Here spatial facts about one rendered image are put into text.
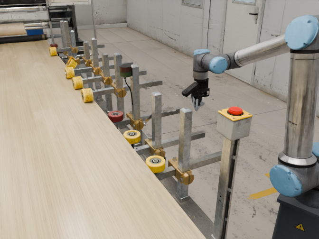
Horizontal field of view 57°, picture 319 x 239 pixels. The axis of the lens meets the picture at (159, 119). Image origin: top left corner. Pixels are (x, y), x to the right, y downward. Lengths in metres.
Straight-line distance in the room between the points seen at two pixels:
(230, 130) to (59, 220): 0.58
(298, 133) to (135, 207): 0.71
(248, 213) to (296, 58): 1.42
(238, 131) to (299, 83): 0.45
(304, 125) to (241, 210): 1.22
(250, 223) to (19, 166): 1.60
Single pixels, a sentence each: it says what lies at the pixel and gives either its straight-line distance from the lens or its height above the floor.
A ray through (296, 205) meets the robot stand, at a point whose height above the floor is 0.60.
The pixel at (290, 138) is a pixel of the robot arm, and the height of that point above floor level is 0.98.
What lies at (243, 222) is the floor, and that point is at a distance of 2.28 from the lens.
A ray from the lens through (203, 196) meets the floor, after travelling 2.43.
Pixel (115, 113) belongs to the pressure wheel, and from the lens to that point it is 1.59.
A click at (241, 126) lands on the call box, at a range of 0.86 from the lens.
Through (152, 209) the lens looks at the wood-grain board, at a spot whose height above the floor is 0.90.
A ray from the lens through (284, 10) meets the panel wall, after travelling 4.38.
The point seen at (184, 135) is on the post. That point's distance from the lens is 1.12.
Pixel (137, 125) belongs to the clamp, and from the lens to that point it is 1.57.
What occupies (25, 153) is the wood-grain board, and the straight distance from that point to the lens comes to 1.37.
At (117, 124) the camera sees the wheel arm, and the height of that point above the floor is 0.85.
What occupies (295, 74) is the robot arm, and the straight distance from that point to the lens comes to 1.24.
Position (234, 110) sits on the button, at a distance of 0.86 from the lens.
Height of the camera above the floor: 1.57
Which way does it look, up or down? 26 degrees down
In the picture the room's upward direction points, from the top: straight up
